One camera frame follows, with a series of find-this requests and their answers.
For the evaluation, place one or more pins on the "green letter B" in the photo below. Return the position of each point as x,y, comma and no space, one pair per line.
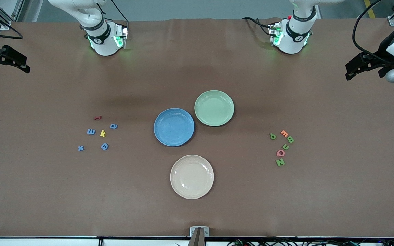
290,139

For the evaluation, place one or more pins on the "blue letter E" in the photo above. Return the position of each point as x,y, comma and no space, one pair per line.
91,131

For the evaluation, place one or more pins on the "green letter u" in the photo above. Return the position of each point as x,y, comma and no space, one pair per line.
285,148

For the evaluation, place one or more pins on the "green letter P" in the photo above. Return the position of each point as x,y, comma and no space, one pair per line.
271,135

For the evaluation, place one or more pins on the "blue letter c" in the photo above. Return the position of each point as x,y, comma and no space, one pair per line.
102,146

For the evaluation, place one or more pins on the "green letter N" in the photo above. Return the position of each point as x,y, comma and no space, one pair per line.
280,162

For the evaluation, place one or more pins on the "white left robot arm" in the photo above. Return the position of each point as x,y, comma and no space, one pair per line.
294,41

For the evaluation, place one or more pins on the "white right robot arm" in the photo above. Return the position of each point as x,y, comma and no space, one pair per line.
104,44

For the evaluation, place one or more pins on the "orange letter E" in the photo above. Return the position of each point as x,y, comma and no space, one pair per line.
284,133

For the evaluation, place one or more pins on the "yellow letter k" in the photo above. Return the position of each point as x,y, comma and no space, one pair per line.
102,133

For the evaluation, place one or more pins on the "pink letter Q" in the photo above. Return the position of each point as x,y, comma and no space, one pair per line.
277,153

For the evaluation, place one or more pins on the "brown table cover sheet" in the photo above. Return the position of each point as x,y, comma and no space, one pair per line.
46,191

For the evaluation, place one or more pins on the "green plate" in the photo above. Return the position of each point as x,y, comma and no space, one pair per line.
214,108

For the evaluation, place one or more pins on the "blue plate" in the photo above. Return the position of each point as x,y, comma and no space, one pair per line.
173,127

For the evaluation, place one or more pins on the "beige plate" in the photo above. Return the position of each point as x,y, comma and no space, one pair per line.
192,177

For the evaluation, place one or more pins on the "white table edge rail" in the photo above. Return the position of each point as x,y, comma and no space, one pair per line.
29,243

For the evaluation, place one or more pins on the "silver clamp bracket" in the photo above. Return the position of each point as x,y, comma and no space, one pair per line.
193,230

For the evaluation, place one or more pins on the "grey tapered post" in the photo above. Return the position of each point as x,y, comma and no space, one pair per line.
197,240

